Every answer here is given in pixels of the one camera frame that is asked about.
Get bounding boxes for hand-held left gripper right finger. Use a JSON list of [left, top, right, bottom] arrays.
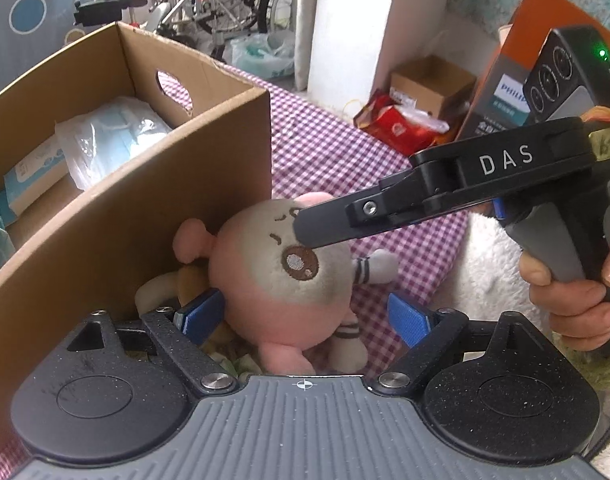
[[375, 291, 543, 397]]

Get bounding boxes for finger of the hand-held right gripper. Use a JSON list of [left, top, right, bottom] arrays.
[[291, 167, 486, 251]]

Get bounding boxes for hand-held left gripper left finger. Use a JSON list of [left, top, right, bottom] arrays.
[[65, 287, 238, 395]]

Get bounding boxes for green scrunchie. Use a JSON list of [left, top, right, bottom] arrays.
[[210, 345, 258, 378]]

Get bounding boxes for pink plush toy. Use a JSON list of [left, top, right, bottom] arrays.
[[172, 191, 401, 376]]

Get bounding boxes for blue face mask pack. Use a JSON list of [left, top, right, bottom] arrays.
[[55, 97, 173, 191]]

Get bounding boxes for person's right hand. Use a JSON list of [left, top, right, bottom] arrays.
[[519, 239, 610, 356]]

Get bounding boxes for white fluffy blanket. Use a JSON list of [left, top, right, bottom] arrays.
[[437, 210, 610, 361]]

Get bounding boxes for small cardboard box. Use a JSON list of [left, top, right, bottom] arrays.
[[390, 55, 478, 121]]

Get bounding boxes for orange product box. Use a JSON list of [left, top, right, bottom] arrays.
[[455, 0, 576, 143]]

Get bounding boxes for white plastic bag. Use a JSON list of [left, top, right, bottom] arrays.
[[230, 30, 296, 78]]

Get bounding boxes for grey curtain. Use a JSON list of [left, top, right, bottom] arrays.
[[292, 0, 317, 91]]

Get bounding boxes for blue white tissue pack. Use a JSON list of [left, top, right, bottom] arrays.
[[2, 135, 71, 221]]

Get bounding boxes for black padded seat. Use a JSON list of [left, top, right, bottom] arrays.
[[74, 0, 148, 26]]

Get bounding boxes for blue printed sheet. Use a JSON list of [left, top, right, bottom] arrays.
[[0, 0, 101, 101]]

